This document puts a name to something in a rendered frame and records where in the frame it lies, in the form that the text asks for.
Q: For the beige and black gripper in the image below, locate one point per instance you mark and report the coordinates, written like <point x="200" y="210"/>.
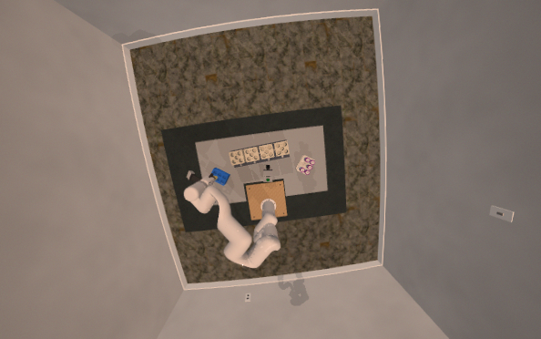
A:
<point x="209" y="179"/>

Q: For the blue tube rack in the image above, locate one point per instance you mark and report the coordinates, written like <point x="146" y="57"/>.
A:
<point x="221" y="178"/>

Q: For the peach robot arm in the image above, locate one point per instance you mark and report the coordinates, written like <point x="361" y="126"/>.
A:
<point x="266" y="239"/>

